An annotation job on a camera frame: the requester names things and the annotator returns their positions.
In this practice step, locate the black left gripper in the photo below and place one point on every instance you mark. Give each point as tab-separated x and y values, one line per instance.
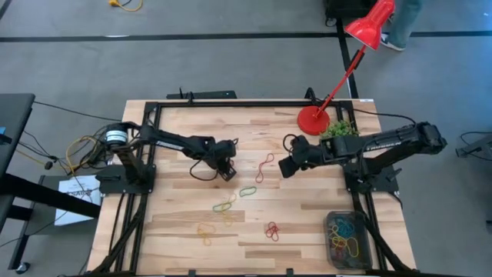
221	152

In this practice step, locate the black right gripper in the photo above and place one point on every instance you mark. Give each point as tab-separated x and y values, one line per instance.
307	152

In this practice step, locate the red rubber band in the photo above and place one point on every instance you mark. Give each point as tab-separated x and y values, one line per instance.
263	166
272	231
337	254

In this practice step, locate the green rubber band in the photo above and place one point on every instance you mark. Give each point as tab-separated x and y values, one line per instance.
255	189
222	204

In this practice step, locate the teal rubber band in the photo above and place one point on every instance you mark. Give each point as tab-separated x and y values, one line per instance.
346	227

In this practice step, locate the long olive rubber band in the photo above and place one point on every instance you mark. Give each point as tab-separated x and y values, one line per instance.
355	252

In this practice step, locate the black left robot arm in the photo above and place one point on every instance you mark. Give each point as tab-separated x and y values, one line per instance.
169	140

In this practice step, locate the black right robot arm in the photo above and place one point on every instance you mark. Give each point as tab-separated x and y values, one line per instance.
384	140

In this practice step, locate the clear plastic bin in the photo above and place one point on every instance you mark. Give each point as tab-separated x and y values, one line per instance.
365	231

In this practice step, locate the red desk lamp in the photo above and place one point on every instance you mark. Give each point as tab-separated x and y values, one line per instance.
313	121

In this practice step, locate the green plant in white pot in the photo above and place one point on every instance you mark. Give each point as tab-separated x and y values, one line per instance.
338	130

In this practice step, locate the black flat device with antennas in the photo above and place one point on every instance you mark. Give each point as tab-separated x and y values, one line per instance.
215	94

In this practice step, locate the black cart on casters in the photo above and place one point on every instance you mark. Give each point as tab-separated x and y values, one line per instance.
340	9

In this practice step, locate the white printed paper sheet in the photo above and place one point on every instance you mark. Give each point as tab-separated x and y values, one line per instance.
71	217

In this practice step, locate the person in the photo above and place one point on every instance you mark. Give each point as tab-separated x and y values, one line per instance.
405	21

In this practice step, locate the black desk on casters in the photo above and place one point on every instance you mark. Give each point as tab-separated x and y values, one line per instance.
13	115

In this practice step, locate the small blue box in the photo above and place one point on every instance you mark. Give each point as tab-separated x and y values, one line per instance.
2	131

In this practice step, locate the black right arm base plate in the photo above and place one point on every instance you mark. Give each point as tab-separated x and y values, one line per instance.
388	184

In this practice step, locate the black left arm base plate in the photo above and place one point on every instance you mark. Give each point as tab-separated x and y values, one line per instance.
111	185

